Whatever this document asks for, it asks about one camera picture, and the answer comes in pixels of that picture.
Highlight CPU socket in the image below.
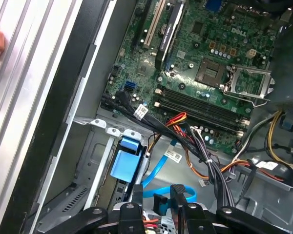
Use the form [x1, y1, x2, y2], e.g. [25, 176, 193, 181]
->
[194, 57, 232, 89]

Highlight black PC case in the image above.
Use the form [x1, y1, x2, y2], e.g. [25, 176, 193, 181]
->
[0, 0, 293, 234]

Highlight black wire bundle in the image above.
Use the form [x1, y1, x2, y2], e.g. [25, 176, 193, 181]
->
[101, 90, 239, 216]

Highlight yellow black power wires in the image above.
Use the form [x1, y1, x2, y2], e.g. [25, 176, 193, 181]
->
[230, 109, 293, 171]

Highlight metal socket cover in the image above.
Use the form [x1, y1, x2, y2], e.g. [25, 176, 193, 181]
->
[223, 65, 276, 100]

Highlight black graphics card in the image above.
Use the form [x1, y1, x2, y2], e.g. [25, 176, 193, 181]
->
[154, 0, 187, 71]

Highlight metal locking lever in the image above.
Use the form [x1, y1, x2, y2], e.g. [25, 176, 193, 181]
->
[222, 90, 272, 107]

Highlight green motherboard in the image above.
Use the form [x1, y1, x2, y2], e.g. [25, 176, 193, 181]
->
[99, 0, 284, 156]

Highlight beige expansion slot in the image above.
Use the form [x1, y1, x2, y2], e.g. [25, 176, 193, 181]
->
[143, 0, 167, 49]

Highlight orange red wire bundle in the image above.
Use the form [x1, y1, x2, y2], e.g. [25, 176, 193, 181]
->
[146, 111, 251, 188]

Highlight black labelled power wire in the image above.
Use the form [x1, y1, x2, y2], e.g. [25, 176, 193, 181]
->
[244, 158, 285, 188]

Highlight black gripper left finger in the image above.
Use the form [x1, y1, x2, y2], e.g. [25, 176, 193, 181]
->
[40, 184, 145, 234]

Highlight black RAM slot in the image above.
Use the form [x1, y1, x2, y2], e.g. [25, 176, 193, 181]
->
[154, 101, 245, 137]
[156, 96, 246, 131]
[160, 84, 251, 120]
[155, 88, 250, 125]

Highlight blue disk wire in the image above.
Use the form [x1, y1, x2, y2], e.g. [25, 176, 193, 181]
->
[141, 140, 197, 216]

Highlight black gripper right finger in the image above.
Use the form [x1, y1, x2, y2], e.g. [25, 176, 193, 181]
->
[170, 184, 285, 234]

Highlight hard disk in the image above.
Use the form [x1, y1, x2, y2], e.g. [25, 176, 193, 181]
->
[109, 135, 148, 203]

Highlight black expansion slot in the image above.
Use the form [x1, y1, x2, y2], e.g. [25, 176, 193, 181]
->
[130, 0, 147, 50]

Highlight grey metal disk bay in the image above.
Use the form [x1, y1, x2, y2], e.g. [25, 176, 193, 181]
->
[209, 156, 293, 234]
[36, 116, 157, 234]

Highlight grey power supply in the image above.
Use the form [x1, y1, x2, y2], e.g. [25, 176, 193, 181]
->
[268, 21, 293, 105]

